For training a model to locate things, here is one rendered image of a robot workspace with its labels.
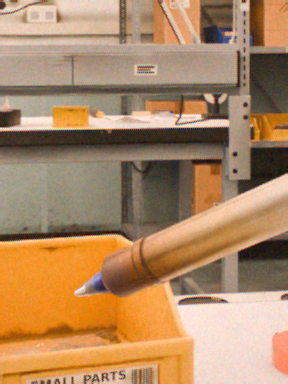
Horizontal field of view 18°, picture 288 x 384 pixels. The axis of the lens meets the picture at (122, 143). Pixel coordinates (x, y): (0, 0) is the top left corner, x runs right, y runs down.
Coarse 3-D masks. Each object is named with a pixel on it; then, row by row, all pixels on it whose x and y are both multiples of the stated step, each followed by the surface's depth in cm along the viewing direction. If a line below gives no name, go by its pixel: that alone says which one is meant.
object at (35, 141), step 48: (0, 48) 239; (48, 48) 241; (96, 48) 243; (144, 48) 245; (192, 48) 246; (240, 48) 248; (0, 96) 240; (0, 144) 240; (48, 144) 248; (96, 144) 248; (144, 144) 250; (192, 144) 252; (192, 288) 301
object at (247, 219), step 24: (264, 192) 14; (192, 216) 15; (216, 216) 14; (240, 216) 14; (264, 216) 14; (144, 240) 15; (168, 240) 15; (192, 240) 14; (216, 240) 14; (240, 240) 14; (120, 264) 15; (144, 264) 15; (168, 264) 15; (192, 264) 15; (120, 288) 15; (144, 288) 15
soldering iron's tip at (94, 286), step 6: (96, 276) 16; (90, 282) 16; (96, 282) 16; (102, 282) 16; (84, 288) 16; (90, 288) 16; (96, 288) 16; (102, 288) 16; (78, 294) 16; (84, 294) 16; (90, 294) 16; (96, 294) 16
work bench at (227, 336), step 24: (192, 312) 57; (216, 312) 57; (240, 312) 57; (264, 312) 57; (192, 336) 52; (216, 336) 52; (240, 336) 52; (264, 336) 52; (216, 360) 48; (240, 360) 48; (264, 360) 48
